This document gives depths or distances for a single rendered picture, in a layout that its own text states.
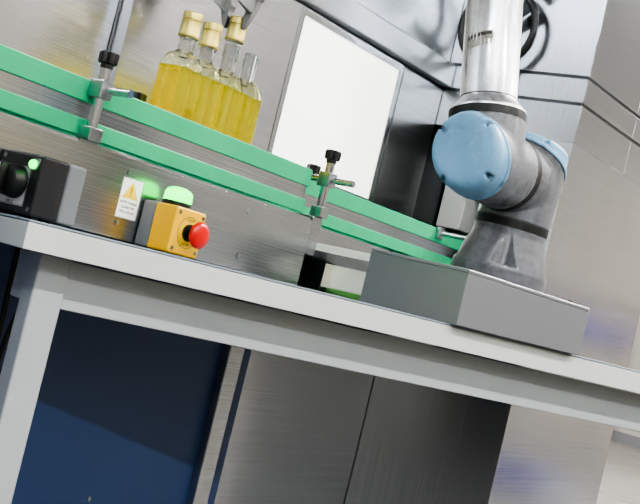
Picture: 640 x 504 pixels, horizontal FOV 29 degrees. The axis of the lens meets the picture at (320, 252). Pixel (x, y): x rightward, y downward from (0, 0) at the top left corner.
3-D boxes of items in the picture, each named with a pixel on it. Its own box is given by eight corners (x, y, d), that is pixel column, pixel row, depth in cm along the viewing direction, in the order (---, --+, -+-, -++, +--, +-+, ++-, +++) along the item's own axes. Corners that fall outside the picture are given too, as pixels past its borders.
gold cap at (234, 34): (232, 44, 225) (238, 20, 225) (247, 45, 223) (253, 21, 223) (220, 38, 222) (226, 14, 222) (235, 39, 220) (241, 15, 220)
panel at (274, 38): (359, 205, 293) (393, 64, 294) (370, 207, 291) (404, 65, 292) (95, 103, 218) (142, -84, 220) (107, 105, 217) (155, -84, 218)
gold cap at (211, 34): (206, 50, 220) (212, 26, 220) (221, 52, 218) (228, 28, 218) (193, 44, 217) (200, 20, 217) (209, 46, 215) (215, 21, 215)
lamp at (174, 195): (174, 207, 192) (179, 188, 192) (196, 211, 189) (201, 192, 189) (155, 201, 188) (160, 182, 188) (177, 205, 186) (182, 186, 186)
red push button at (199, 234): (197, 222, 189) (214, 225, 187) (190, 247, 188) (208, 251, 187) (180, 217, 185) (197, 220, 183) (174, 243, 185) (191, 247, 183)
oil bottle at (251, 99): (215, 196, 230) (243, 83, 231) (239, 200, 227) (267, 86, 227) (196, 189, 225) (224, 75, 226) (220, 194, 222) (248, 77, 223)
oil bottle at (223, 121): (194, 189, 225) (223, 74, 226) (219, 194, 222) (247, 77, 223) (175, 183, 220) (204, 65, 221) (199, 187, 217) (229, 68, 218)
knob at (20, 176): (0, 195, 163) (-20, 190, 160) (8, 162, 163) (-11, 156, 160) (23, 200, 160) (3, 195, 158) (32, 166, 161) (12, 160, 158)
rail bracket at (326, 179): (275, 209, 234) (291, 145, 235) (349, 224, 225) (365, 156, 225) (266, 206, 232) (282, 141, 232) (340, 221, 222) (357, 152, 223)
